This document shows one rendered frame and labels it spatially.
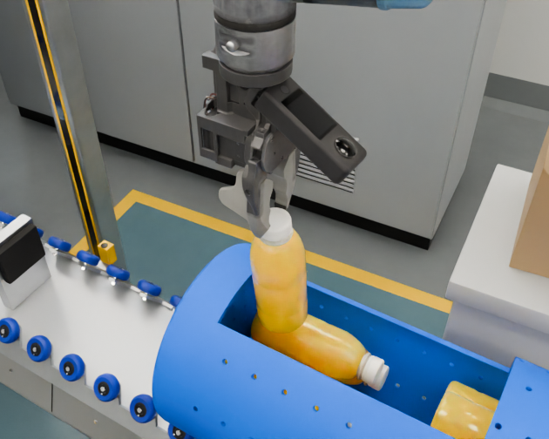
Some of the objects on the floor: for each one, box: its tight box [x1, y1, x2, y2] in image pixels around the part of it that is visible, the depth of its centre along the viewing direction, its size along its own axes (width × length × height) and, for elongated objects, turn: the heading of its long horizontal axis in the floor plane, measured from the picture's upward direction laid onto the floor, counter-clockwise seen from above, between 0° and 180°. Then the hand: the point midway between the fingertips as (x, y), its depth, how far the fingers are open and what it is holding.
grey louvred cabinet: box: [0, 0, 507, 250], centre depth 264 cm, size 54×215×145 cm, turn 63°
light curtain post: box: [22, 0, 130, 282], centre depth 158 cm, size 6×6×170 cm
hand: (274, 219), depth 75 cm, fingers closed on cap, 4 cm apart
